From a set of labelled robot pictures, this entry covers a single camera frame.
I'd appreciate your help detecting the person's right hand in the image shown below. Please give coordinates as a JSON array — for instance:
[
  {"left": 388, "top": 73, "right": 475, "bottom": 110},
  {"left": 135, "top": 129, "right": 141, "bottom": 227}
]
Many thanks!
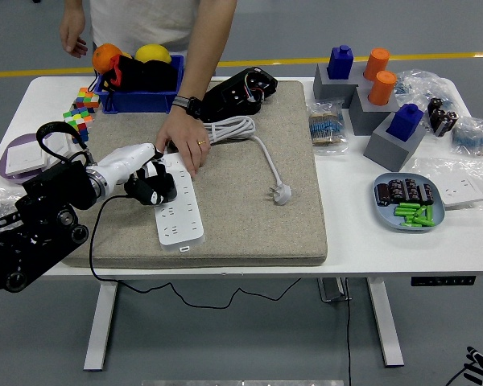
[{"left": 59, "top": 7, "right": 89, "bottom": 60}]

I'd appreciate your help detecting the person's left hand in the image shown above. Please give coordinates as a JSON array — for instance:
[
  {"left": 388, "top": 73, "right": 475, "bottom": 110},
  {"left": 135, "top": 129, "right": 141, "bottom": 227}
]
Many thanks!
[{"left": 155, "top": 106, "right": 213, "bottom": 180}]

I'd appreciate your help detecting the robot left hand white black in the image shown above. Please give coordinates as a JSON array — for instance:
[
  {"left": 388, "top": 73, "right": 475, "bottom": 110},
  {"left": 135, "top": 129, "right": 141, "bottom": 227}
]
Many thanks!
[{"left": 98, "top": 142, "right": 177, "bottom": 207}]

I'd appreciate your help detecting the robot right hand white black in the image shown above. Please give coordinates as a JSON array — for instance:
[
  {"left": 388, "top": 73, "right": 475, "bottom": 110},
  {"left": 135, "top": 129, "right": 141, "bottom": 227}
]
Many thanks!
[{"left": 462, "top": 345, "right": 483, "bottom": 386}]

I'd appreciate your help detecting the black plug adapter with cord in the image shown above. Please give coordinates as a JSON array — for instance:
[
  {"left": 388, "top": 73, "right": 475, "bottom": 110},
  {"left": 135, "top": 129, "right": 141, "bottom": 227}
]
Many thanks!
[{"left": 88, "top": 170, "right": 303, "bottom": 310}]

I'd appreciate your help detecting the white power strip with cord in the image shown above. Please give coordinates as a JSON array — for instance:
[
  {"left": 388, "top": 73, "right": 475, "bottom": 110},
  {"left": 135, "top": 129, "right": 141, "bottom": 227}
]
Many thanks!
[{"left": 155, "top": 115, "right": 294, "bottom": 253}]

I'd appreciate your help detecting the black wristwatch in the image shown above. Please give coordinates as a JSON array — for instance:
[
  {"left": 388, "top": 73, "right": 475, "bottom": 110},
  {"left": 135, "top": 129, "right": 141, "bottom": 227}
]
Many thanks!
[{"left": 171, "top": 95, "right": 204, "bottom": 120}]

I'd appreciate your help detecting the orange fruit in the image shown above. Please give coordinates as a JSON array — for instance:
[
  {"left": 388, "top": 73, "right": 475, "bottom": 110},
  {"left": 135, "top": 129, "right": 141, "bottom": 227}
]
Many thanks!
[{"left": 91, "top": 43, "right": 123, "bottom": 76}]

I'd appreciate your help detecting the blue plastic bin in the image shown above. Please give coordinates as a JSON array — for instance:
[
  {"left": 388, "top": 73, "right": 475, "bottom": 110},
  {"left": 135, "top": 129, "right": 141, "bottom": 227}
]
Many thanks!
[{"left": 93, "top": 54, "right": 185, "bottom": 115}]

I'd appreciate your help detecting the large colourful puzzle cube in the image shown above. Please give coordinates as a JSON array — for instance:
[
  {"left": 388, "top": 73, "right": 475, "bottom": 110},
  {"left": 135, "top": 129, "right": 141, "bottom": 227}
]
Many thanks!
[{"left": 62, "top": 106, "right": 94, "bottom": 145}]

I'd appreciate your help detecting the small colourful puzzle cube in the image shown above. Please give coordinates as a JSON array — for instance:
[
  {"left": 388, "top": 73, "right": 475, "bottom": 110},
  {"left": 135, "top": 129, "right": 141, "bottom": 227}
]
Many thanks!
[{"left": 74, "top": 87, "right": 101, "bottom": 114}]

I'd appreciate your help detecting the black pouch with red trim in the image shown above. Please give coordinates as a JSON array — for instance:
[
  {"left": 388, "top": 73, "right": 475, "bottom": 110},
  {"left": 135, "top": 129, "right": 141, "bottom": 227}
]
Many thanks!
[{"left": 87, "top": 54, "right": 179, "bottom": 94}]

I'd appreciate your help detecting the yellow lemon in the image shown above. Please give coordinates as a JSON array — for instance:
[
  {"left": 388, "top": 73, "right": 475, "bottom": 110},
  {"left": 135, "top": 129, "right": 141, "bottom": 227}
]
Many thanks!
[{"left": 134, "top": 43, "right": 173, "bottom": 64}]

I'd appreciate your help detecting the black table control panel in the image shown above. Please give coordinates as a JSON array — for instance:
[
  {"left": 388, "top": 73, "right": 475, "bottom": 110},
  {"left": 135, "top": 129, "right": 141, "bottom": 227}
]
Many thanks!
[{"left": 410, "top": 274, "right": 477, "bottom": 287}]

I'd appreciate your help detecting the grey-brown mat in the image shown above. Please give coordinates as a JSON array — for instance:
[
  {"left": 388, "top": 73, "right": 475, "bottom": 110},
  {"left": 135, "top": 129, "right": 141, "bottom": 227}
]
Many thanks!
[{"left": 62, "top": 79, "right": 329, "bottom": 269}]

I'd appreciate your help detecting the white table leg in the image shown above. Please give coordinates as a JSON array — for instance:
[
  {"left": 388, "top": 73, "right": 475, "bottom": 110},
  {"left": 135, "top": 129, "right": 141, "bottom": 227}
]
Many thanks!
[
  {"left": 82, "top": 279, "right": 119, "bottom": 372},
  {"left": 365, "top": 277, "right": 406, "bottom": 368}
]

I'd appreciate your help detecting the purple plate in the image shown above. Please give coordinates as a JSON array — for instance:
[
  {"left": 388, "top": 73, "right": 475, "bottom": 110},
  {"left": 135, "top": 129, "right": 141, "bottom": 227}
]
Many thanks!
[{"left": 0, "top": 133, "right": 68, "bottom": 185}]

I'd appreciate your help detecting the clear bag of metal nuts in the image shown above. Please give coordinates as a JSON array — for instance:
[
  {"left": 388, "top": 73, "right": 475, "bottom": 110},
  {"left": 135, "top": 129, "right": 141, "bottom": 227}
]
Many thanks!
[{"left": 0, "top": 187, "right": 25, "bottom": 223}]

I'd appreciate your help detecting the clear bag of striped resistors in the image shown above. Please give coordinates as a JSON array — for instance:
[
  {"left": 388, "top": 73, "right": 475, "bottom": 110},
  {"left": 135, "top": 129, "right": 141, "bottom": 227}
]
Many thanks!
[{"left": 308, "top": 99, "right": 350, "bottom": 156}]

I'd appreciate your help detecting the grey block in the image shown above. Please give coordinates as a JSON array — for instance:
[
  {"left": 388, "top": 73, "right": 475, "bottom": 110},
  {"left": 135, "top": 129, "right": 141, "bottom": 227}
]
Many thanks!
[
  {"left": 312, "top": 62, "right": 368, "bottom": 109},
  {"left": 349, "top": 86, "right": 400, "bottom": 136},
  {"left": 363, "top": 116, "right": 428, "bottom": 172}
]

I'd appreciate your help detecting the blue peg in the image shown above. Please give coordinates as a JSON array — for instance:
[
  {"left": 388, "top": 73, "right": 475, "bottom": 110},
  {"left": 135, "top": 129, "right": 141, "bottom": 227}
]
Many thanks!
[
  {"left": 386, "top": 102, "right": 424, "bottom": 142},
  {"left": 326, "top": 43, "right": 355, "bottom": 80}
]

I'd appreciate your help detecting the blue-grey plate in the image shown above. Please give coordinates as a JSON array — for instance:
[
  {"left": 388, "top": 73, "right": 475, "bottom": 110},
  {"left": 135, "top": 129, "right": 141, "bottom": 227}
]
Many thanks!
[{"left": 372, "top": 171, "right": 447, "bottom": 233}]

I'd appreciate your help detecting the large clear plastic bag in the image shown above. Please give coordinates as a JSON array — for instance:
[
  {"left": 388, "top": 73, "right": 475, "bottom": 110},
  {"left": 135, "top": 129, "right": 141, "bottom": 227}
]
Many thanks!
[{"left": 411, "top": 154, "right": 483, "bottom": 212}]

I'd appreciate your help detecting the orange cylinder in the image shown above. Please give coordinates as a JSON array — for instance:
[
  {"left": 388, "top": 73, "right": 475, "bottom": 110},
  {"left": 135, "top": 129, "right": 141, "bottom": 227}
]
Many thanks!
[
  {"left": 368, "top": 70, "right": 398, "bottom": 106},
  {"left": 363, "top": 47, "right": 391, "bottom": 81}
]

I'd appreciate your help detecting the clear bag of blue resistors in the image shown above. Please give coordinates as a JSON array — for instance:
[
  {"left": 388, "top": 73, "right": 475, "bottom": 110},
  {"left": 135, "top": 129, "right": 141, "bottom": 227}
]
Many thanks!
[{"left": 450, "top": 115, "right": 483, "bottom": 157}]

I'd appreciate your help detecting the crumpled clear bag with resistors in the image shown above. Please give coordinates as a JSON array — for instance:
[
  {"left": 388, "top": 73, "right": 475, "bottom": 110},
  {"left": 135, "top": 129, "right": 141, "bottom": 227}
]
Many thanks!
[{"left": 394, "top": 68, "right": 463, "bottom": 117}]

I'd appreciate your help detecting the black electronic device with wires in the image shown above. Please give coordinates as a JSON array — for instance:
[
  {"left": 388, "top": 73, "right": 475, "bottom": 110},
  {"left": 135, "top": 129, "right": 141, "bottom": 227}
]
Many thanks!
[{"left": 200, "top": 66, "right": 279, "bottom": 124}]

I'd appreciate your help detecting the white wall switch panel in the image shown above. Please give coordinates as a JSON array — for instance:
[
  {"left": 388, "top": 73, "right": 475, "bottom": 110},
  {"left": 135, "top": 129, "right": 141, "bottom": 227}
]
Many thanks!
[
  {"left": 43, "top": 130, "right": 72, "bottom": 162},
  {"left": 4, "top": 140, "right": 50, "bottom": 177}
]

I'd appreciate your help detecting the thin black hanging cable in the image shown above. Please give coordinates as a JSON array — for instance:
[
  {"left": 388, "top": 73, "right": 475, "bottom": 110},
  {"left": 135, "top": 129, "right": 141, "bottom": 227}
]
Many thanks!
[{"left": 343, "top": 277, "right": 353, "bottom": 386}]

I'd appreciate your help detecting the metal bracket under table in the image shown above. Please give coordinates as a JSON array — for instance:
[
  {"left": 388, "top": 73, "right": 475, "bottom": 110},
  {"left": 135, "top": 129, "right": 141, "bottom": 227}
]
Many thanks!
[{"left": 316, "top": 277, "right": 352, "bottom": 303}]

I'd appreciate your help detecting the white wall socket panel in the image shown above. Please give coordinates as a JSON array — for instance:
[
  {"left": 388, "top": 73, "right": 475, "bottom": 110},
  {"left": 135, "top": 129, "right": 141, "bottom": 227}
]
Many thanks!
[{"left": 435, "top": 175, "right": 483, "bottom": 209}]

